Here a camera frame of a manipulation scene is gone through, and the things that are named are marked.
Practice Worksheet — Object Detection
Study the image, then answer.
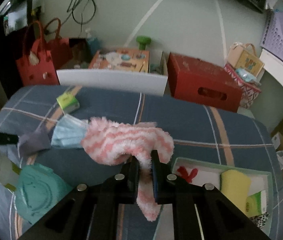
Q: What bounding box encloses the pink and white fuzzy sock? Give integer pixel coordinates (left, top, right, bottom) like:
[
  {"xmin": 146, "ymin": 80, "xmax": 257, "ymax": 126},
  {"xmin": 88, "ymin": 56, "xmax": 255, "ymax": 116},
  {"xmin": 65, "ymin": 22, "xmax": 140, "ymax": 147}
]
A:
[{"xmin": 81, "ymin": 116, "xmax": 175, "ymax": 222}]

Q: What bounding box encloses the light blue wipes pack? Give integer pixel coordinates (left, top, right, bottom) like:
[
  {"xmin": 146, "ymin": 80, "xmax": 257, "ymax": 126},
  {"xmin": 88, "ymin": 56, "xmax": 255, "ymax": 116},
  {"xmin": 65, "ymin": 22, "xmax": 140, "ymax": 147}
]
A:
[{"xmin": 236, "ymin": 67, "xmax": 257, "ymax": 82}]

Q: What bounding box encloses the black wall cable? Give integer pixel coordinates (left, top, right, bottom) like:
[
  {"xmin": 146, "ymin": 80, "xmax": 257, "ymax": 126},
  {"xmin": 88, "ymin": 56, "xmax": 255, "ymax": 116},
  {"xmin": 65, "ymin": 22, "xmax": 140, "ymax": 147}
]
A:
[{"xmin": 66, "ymin": 0, "xmax": 97, "ymax": 26}]

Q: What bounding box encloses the yellow sponge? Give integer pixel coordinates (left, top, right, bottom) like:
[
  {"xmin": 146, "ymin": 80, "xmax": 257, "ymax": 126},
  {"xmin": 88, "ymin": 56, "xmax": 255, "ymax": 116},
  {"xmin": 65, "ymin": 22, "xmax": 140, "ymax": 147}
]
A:
[{"xmin": 220, "ymin": 169, "xmax": 252, "ymax": 216}]

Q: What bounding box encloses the black and white spotted cloth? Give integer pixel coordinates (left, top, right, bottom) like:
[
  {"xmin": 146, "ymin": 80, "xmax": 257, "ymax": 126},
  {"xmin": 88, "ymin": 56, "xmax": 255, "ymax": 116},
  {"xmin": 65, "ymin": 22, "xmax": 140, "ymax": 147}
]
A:
[{"xmin": 252, "ymin": 211, "xmax": 270, "ymax": 228}]

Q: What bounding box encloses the black shelf rack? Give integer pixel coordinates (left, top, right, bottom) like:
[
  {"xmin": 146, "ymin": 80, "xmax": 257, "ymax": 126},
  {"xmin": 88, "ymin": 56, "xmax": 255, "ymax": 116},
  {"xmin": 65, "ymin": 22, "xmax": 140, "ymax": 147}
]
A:
[{"xmin": 0, "ymin": 0, "xmax": 35, "ymax": 100}]

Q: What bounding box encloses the green tissue pack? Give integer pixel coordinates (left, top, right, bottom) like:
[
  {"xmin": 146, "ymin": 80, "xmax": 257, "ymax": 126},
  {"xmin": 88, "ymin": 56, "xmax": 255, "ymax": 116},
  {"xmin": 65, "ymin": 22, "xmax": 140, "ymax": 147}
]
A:
[
  {"xmin": 245, "ymin": 191, "xmax": 268, "ymax": 217},
  {"xmin": 56, "ymin": 91, "xmax": 80, "ymax": 112}
]

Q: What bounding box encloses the red patterned basket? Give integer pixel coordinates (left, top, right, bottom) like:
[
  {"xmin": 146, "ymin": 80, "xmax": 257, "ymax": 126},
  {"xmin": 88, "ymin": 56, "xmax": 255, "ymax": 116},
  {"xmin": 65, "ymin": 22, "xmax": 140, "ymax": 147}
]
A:
[{"xmin": 223, "ymin": 63, "xmax": 262, "ymax": 110}]

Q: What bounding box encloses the white desk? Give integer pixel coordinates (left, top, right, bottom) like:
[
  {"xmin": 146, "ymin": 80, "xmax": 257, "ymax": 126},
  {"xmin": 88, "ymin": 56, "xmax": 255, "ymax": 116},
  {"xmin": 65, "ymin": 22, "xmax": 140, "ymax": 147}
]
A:
[{"xmin": 258, "ymin": 48, "xmax": 283, "ymax": 112}]

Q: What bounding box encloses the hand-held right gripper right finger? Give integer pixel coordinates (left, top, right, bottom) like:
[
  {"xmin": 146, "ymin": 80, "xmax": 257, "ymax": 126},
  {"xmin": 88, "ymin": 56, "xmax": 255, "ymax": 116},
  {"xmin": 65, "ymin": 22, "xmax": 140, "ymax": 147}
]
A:
[{"xmin": 151, "ymin": 150, "xmax": 272, "ymax": 240}]

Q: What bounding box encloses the white open box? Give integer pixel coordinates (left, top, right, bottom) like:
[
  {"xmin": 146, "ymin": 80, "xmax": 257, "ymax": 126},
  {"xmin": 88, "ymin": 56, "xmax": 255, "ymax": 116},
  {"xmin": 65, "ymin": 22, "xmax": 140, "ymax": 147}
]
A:
[{"xmin": 56, "ymin": 69, "xmax": 168, "ymax": 97}]

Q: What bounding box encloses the blue plaid blanket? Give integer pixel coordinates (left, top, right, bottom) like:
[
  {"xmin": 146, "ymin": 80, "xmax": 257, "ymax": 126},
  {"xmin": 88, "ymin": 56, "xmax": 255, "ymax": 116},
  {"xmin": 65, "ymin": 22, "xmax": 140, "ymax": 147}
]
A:
[{"xmin": 0, "ymin": 84, "xmax": 283, "ymax": 240}]

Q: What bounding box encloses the red felt bag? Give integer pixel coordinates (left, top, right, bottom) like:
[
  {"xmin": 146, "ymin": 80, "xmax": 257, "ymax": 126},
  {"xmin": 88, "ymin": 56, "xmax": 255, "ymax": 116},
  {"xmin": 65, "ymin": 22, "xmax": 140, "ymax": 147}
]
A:
[
  {"xmin": 43, "ymin": 17, "xmax": 72, "ymax": 70},
  {"xmin": 16, "ymin": 21, "xmax": 60, "ymax": 86}
]

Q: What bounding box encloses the purple plastic basket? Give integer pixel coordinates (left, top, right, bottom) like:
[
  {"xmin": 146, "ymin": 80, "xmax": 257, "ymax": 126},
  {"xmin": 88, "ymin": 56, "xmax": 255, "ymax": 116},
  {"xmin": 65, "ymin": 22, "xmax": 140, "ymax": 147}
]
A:
[{"xmin": 260, "ymin": 4, "xmax": 283, "ymax": 66}]

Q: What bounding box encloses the blue face mask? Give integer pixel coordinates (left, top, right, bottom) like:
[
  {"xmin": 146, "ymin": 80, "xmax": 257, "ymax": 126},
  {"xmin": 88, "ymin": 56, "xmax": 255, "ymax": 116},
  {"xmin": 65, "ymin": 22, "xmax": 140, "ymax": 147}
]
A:
[{"xmin": 51, "ymin": 114, "xmax": 89, "ymax": 148}]

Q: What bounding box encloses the purple cloth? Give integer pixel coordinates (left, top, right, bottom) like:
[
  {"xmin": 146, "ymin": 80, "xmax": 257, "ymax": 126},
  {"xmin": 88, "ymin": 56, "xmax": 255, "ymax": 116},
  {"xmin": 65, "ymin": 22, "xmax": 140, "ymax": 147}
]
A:
[{"xmin": 18, "ymin": 127, "xmax": 51, "ymax": 157}]

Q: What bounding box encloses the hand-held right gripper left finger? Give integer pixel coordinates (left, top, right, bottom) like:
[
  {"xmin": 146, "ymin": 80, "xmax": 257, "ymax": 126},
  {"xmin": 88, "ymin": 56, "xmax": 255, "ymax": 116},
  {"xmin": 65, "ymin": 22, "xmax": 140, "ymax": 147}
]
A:
[{"xmin": 19, "ymin": 160, "xmax": 140, "ymax": 240}]

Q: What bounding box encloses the teal cloth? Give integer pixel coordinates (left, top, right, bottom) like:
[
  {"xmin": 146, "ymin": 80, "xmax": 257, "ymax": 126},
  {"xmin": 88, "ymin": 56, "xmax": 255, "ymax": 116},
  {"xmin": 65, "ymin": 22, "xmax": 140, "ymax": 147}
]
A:
[{"xmin": 15, "ymin": 163, "xmax": 72, "ymax": 225}]

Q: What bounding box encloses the white tray with green rim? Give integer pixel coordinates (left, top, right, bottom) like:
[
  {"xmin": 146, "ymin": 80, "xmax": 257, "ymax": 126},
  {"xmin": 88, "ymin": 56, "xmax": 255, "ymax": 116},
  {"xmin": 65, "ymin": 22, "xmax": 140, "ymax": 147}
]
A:
[{"xmin": 171, "ymin": 156, "xmax": 274, "ymax": 231}]

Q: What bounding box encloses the beige gift box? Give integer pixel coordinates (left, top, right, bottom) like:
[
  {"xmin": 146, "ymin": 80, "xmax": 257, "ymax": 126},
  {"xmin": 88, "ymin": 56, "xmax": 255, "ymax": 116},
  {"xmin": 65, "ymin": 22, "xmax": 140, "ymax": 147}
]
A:
[{"xmin": 227, "ymin": 42, "xmax": 265, "ymax": 77}]

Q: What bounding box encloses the orange toy box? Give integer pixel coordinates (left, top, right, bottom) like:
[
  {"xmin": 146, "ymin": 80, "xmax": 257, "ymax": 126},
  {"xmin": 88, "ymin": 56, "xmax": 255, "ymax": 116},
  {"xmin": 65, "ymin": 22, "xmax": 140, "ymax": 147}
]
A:
[{"xmin": 89, "ymin": 47, "xmax": 150, "ymax": 74}]

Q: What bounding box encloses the red cardboard box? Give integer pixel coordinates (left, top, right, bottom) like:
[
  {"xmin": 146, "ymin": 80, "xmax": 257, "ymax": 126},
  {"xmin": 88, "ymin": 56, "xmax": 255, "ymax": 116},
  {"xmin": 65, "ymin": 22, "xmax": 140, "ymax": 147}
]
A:
[{"xmin": 167, "ymin": 52, "xmax": 243, "ymax": 113}]

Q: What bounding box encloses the blue bottle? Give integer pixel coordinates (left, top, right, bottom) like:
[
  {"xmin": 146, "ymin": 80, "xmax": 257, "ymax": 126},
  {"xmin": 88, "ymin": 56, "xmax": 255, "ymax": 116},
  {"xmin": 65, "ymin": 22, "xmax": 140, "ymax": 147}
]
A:
[{"xmin": 86, "ymin": 28, "xmax": 100, "ymax": 56}]

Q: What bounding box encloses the green mushroom-shaped toy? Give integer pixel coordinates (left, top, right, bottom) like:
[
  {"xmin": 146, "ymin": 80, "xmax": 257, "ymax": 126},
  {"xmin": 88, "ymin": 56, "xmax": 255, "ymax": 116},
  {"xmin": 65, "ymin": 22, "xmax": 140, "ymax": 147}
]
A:
[{"xmin": 136, "ymin": 35, "xmax": 152, "ymax": 51}]

